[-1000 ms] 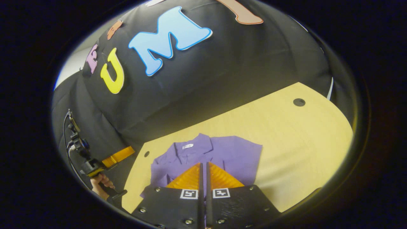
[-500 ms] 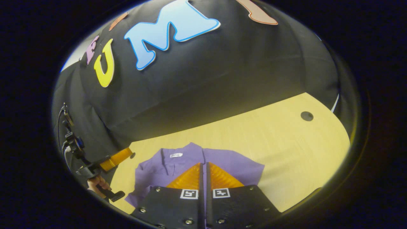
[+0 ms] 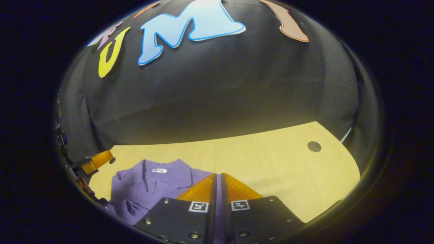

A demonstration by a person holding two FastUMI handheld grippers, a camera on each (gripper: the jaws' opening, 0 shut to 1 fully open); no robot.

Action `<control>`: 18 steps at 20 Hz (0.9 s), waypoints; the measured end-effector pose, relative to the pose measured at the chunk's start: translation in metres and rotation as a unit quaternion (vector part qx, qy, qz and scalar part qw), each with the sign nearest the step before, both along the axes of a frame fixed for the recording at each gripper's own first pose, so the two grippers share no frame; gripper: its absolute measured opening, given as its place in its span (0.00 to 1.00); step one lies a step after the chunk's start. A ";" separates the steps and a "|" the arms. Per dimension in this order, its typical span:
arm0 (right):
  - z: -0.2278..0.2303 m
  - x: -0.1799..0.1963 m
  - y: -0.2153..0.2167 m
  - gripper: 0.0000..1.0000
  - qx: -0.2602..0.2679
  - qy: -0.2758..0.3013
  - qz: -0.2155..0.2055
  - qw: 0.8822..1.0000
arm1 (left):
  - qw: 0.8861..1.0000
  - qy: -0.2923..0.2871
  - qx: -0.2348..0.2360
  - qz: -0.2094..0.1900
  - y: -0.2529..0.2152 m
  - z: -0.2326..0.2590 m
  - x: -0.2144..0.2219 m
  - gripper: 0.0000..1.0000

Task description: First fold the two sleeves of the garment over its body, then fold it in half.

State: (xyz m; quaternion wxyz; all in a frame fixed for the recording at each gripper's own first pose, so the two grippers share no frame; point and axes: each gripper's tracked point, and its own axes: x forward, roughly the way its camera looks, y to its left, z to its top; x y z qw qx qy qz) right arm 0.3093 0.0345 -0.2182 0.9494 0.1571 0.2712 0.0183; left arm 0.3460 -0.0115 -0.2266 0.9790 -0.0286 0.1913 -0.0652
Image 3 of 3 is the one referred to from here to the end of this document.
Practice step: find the black round table grommet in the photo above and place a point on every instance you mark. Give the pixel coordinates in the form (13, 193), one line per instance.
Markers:
(112, 160)
(314, 146)

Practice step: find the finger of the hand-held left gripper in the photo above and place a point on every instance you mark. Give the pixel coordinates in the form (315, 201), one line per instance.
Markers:
(98, 162)

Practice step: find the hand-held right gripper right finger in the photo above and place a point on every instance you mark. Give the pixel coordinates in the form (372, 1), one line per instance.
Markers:
(226, 220)

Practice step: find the purple button shirt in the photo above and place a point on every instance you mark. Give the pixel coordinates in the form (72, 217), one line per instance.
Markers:
(135, 189)

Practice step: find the black backdrop cloth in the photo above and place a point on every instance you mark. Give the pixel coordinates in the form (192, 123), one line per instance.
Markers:
(220, 95)

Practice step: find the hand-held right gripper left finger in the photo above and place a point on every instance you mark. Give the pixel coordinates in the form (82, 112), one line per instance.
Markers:
(212, 217)

